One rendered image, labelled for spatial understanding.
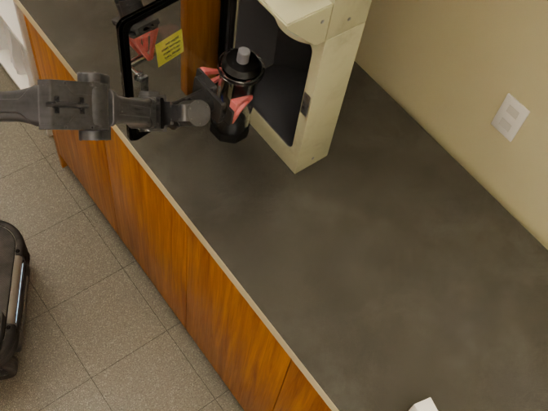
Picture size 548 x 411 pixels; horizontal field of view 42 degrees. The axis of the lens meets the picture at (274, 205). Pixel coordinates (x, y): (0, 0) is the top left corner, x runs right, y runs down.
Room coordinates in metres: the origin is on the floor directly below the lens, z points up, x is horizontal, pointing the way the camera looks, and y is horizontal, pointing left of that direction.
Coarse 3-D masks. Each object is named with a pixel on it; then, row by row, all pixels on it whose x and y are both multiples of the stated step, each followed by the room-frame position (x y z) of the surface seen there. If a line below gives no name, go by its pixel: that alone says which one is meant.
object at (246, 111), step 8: (232, 48) 1.17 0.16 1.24; (264, 64) 1.14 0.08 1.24; (224, 72) 1.09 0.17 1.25; (224, 80) 1.09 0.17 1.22; (232, 80) 1.07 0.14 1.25; (240, 80) 1.08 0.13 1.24; (248, 80) 1.08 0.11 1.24; (256, 80) 1.09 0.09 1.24; (224, 88) 1.09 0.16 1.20; (232, 88) 1.08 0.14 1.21; (240, 88) 1.08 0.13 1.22; (248, 88) 1.09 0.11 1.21; (256, 88) 1.11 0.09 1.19; (224, 96) 1.08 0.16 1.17; (232, 96) 1.08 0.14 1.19; (240, 96) 1.08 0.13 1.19; (248, 104) 1.09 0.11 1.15; (248, 112) 1.10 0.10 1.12; (240, 120) 1.08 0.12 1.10; (248, 120) 1.10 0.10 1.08; (216, 128) 1.08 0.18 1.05; (224, 128) 1.08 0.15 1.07; (232, 128) 1.08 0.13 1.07; (240, 128) 1.08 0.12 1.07
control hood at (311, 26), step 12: (264, 0) 1.05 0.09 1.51; (276, 0) 1.05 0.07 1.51; (288, 0) 1.06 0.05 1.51; (300, 0) 1.07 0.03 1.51; (312, 0) 1.07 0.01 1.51; (324, 0) 1.08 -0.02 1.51; (276, 12) 1.02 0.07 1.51; (288, 12) 1.03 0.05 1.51; (300, 12) 1.03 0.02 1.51; (312, 12) 1.04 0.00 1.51; (324, 12) 1.06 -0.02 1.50; (288, 24) 1.00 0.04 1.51; (300, 24) 1.02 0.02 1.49; (312, 24) 1.04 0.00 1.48; (324, 24) 1.06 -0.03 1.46; (300, 36) 1.03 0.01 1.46; (312, 36) 1.05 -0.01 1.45; (324, 36) 1.07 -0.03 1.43
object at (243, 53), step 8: (240, 48) 1.13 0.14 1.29; (248, 48) 1.14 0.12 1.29; (224, 56) 1.13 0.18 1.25; (232, 56) 1.13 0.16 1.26; (240, 56) 1.11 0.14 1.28; (248, 56) 1.12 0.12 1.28; (256, 56) 1.15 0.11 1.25; (224, 64) 1.11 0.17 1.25; (232, 64) 1.11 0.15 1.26; (240, 64) 1.11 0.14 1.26; (248, 64) 1.12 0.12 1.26; (256, 64) 1.12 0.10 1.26; (232, 72) 1.09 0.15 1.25; (240, 72) 1.09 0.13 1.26; (248, 72) 1.10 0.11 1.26; (256, 72) 1.11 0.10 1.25
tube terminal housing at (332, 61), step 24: (336, 0) 1.08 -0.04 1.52; (360, 0) 1.13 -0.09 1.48; (336, 24) 1.09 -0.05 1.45; (360, 24) 1.15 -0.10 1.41; (312, 48) 1.10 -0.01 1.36; (336, 48) 1.10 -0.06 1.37; (312, 72) 1.09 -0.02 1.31; (336, 72) 1.12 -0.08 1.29; (312, 96) 1.08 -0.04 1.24; (336, 96) 1.13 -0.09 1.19; (264, 120) 1.17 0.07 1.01; (312, 120) 1.09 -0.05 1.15; (336, 120) 1.15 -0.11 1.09; (312, 144) 1.11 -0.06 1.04
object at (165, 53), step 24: (192, 0) 1.19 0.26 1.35; (216, 0) 1.24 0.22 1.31; (144, 24) 1.08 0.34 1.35; (168, 24) 1.13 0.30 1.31; (192, 24) 1.19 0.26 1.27; (216, 24) 1.25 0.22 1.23; (144, 48) 1.08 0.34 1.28; (168, 48) 1.13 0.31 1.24; (192, 48) 1.19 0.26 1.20; (216, 48) 1.25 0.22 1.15; (144, 72) 1.08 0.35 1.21; (168, 72) 1.13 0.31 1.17; (192, 72) 1.19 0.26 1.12; (168, 96) 1.13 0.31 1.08
